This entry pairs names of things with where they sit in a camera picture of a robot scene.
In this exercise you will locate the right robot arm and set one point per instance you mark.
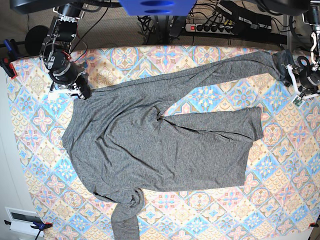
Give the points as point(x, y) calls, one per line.
point(65, 29)

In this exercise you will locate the round black stool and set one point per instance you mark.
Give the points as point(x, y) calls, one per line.
point(38, 41)

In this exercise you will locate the blue clamp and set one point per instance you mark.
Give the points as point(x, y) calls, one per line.
point(11, 48)

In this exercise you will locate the white power strip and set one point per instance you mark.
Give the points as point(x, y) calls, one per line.
point(212, 28)

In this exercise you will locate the grey t-shirt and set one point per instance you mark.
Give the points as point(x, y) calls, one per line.
point(120, 143)

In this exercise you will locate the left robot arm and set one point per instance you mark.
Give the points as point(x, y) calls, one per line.
point(311, 18)

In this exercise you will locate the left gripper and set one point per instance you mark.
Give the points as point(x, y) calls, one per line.
point(309, 79)

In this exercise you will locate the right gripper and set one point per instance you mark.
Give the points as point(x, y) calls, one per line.
point(70, 81)

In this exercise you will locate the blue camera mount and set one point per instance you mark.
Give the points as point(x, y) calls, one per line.
point(157, 7)

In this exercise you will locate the red black clamp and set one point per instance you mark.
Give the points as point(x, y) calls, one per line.
point(8, 67)

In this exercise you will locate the white wall box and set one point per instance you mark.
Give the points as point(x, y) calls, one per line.
point(22, 220)

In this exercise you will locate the red clamp bottom right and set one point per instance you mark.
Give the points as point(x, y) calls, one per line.
point(313, 225)

